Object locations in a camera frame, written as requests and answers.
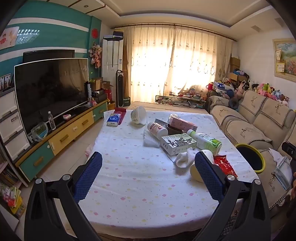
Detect clear plastic bag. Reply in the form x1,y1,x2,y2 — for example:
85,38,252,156
31,122,48,142

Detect white paper sheets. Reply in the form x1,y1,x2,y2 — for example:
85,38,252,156
268,148,287,163

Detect glass wall shelf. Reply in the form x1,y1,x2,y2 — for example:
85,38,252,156
16,29,40,44

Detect pink milk carton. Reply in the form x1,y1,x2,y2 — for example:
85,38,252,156
168,113,198,132

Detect pile of boxes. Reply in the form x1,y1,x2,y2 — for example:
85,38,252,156
89,77,114,105

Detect cream paper cup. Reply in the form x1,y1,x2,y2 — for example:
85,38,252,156
190,149,215,183

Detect blue tissue pack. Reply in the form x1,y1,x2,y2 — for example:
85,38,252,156
107,111,123,127

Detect white drawer unit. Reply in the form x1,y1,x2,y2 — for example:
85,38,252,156
0,88,30,163

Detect red snack packet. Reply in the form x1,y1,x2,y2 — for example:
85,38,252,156
213,155,238,178

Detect cream embroidered curtains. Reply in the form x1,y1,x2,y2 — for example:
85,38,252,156
122,24,233,102

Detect grey neck pillow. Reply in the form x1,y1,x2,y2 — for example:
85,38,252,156
228,97,240,110

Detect blue star-print bag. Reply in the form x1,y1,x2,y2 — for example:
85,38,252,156
213,81,235,93

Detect stacked flat boxes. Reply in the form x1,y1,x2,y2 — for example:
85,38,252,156
103,31,124,40

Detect row of plush toys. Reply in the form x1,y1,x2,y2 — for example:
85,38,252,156
235,81,290,107

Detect clear water bottle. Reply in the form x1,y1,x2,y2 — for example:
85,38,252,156
48,111,56,130

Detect white dotted tablecloth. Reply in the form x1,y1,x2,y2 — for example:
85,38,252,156
79,109,259,234

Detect large flat television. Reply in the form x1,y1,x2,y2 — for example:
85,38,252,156
14,58,89,135

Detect black and white tower fan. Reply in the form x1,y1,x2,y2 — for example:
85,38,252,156
116,70,124,107

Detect green and white bottle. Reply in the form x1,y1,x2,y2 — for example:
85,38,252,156
186,129,222,155

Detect clear plastic packet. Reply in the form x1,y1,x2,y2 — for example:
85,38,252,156
274,156,293,191

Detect framed flower painting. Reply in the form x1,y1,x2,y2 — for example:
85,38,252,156
272,38,296,77

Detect wall poster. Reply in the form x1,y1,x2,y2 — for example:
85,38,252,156
0,26,20,50

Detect beige sofa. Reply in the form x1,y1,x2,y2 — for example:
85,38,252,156
207,89,296,216

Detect pile of colourful books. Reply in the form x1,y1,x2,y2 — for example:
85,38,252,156
0,160,26,218

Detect white leaf-print box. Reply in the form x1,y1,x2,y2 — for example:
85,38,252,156
161,133,197,156

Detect white sock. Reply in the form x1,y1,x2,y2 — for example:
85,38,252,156
176,148,197,168

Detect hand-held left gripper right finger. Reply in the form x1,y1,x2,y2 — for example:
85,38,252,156
193,152,271,241

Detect white standing air conditioner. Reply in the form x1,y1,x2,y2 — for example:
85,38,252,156
102,37,124,103

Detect stack of cardboard boxes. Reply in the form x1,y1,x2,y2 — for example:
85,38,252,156
229,57,245,81

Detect white bottle brown label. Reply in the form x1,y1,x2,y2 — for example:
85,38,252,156
146,122,168,138

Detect white paper bowl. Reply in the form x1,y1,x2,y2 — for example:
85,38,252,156
131,106,147,126

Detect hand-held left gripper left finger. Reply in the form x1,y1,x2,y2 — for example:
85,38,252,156
24,152,103,241

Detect photo print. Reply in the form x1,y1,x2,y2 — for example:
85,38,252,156
0,74,12,92

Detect green and yellow television cabinet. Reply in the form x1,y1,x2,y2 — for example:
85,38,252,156
15,100,109,183

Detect black bin yellow rim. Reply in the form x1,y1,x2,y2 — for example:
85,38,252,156
235,144,266,174

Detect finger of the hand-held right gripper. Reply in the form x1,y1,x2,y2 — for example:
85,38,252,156
282,142,296,160

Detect hanging flower decoration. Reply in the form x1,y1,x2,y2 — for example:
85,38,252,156
89,42,102,69

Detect glass coffee table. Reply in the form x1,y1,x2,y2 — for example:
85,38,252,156
155,94,206,109

